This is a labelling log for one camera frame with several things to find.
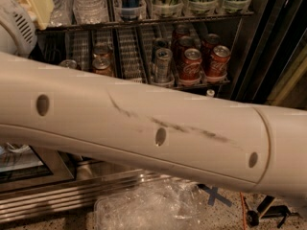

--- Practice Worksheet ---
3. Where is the clear plastic bin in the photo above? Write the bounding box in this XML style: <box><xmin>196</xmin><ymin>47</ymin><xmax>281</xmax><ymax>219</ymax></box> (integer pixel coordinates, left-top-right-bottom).
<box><xmin>94</xmin><ymin>179</ymin><xmax>201</xmax><ymax>230</ymax></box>

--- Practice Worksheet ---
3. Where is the silver can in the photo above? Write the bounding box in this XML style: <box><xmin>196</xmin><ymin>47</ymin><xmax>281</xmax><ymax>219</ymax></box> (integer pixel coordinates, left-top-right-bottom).
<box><xmin>154</xmin><ymin>48</ymin><xmax>173</xmax><ymax>83</ymax></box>
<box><xmin>152</xmin><ymin>37</ymin><xmax>169</xmax><ymax>63</ymax></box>

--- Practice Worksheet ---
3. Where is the gold can front left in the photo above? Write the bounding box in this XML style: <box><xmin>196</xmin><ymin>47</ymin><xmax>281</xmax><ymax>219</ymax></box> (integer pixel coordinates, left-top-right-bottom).
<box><xmin>59</xmin><ymin>59</ymin><xmax>78</xmax><ymax>69</ymax></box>

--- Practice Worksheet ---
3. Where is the yellow black wheeled stand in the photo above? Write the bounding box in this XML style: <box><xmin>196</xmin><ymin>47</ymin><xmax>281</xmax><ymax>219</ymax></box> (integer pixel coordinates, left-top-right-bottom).
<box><xmin>244</xmin><ymin>195</ymin><xmax>299</xmax><ymax>229</ymax></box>

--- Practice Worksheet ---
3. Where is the steel fridge door left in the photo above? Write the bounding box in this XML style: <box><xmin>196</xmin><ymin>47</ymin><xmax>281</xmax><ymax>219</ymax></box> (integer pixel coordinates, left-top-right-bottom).
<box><xmin>0</xmin><ymin>143</ymin><xmax>76</xmax><ymax>193</ymax></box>

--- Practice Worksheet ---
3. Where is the clear water bottle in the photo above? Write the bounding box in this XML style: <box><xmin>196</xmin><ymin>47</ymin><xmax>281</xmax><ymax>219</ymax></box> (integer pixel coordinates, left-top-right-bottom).
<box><xmin>73</xmin><ymin>0</ymin><xmax>109</xmax><ymax>25</ymax></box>
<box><xmin>49</xmin><ymin>0</ymin><xmax>72</xmax><ymax>27</ymax></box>

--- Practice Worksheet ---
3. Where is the red cola can middle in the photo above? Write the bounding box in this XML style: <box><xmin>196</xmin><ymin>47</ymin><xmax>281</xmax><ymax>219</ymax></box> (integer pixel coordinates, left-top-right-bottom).
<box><xmin>175</xmin><ymin>35</ymin><xmax>195</xmax><ymax>63</ymax></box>

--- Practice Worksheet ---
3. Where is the red cola can right front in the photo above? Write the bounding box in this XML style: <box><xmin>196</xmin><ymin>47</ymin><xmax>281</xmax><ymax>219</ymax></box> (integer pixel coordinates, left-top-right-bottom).
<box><xmin>205</xmin><ymin>45</ymin><xmax>231</xmax><ymax>78</ymax></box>

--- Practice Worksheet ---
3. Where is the white cap bottle right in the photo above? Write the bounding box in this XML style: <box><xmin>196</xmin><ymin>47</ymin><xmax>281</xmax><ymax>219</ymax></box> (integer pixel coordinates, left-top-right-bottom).
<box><xmin>206</xmin><ymin>89</ymin><xmax>215</xmax><ymax>98</ymax></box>

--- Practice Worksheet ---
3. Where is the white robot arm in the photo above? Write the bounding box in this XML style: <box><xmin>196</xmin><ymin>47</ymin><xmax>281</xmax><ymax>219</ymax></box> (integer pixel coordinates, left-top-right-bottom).
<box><xmin>0</xmin><ymin>0</ymin><xmax>307</xmax><ymax>208</ymax></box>

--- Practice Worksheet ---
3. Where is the red cola can right rear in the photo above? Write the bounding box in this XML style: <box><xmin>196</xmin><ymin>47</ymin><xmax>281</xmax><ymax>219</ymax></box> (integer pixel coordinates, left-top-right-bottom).
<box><xmin>201</xmin><ymin>34</ymin><xmax>220</xmax><ymax>60</ymax></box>

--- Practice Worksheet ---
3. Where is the black fridge door right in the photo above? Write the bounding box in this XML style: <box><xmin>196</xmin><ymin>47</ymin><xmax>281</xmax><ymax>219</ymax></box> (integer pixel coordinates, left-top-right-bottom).
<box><xmin>230</xmin><ymin>0</ymin><xmax>307</xmax><ymax>104</ymax></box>

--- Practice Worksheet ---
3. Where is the steel fridge base grille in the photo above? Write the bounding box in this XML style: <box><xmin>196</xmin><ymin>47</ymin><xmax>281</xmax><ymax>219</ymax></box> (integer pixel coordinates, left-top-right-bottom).
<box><xmin>0</xmin><ymin>160</ymin><xmax>170</xmax><ymax>223</ymax></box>

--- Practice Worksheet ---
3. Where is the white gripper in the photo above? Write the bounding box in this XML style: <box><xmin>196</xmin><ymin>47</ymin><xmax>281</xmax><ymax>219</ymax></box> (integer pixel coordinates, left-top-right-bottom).
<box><xmin>0</xmin><ymin>0</ymin><xmax>55</xmax><ymax>57</ymax></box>

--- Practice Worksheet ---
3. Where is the gold can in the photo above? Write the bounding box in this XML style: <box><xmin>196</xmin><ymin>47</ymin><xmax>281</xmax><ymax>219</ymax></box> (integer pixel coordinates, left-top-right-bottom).
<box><xmin>93</xmin><ymin>45</ymin><xmax>112</xmax><ymax>59</ymax></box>
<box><xmin>92</xmin><ymin>57</ymin><xmax>113</xmax><ymax>77</ymax></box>
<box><xmin>59</xmin><ymin>59</ymin><xmax>78</xmax><ymax>69</ymax></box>

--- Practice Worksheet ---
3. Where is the gold can rear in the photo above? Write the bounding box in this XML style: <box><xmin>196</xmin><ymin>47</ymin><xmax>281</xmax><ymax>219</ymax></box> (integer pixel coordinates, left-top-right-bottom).
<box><xmin>93</xmin><ymin>45</ymin><xmax>112</xmax><ymax>59</ymax></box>

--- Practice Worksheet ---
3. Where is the silver can rear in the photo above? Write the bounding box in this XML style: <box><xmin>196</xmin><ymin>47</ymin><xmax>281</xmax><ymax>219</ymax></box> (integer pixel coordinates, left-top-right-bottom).
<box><xmin>152</xmin><ymin>37</ymin><xmax>169</xmax><ymax>63</ymax></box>

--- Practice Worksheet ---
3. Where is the top wire shelf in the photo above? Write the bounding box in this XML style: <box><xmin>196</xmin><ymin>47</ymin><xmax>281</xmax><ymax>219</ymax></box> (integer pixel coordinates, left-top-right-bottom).
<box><xmin>35</xmin><ymin>10</ymin><xmax>254</xmax><ymax>35</ymax></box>

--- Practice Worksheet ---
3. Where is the orange cable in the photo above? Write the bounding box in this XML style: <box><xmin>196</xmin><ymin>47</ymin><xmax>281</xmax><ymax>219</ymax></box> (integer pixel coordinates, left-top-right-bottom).
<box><xmin>239</xmin><ymin>192</ymin><xmax>248</xmax><ymax>230</ymax></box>

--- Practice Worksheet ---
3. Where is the silver can front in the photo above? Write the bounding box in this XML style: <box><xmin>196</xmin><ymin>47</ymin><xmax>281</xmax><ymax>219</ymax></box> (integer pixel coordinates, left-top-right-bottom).
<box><xmin>154</xmin><ymin>48</ymin><xmax>173</xmax><ymax>83</ymax></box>

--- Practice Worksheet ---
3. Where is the red cola can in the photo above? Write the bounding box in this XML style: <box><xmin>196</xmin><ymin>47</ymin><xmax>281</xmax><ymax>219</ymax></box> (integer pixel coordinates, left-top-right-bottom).
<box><xmin>178</xmin><ymin>48</ymin><xmax>202</xmax><ymax>81</ymax></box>
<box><xmin>205</xmin><ymin>45</ymin><xmax>231</xmax><ymax>78</ymax></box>
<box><xmin>172</xmin><ymin>24</ymin><xmax>190</xmax><ymax>43</ymax></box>
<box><xmin>175</xmin><ymin>35</ymin><xmax>195</xmax><ymax>63</ymax></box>
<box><xmin>201</xmin><ymin>34</ymin><xmax>220</xmax><ymax>60</ymax></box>

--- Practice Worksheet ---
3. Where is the left clear water bottle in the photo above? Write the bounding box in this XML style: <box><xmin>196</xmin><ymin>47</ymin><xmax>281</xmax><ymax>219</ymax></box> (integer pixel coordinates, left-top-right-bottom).
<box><xmin>49</xmin><ymin>0</ymin><xmax>72</xmax><ymax>27</ymax></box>

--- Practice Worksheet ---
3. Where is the blue tape cross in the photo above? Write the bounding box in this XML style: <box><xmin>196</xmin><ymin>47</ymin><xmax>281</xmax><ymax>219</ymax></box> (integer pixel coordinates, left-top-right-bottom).
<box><xmin>198</xmin><ymin>184</ymin><xmax>232</xmax><ymax>207</ymax></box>

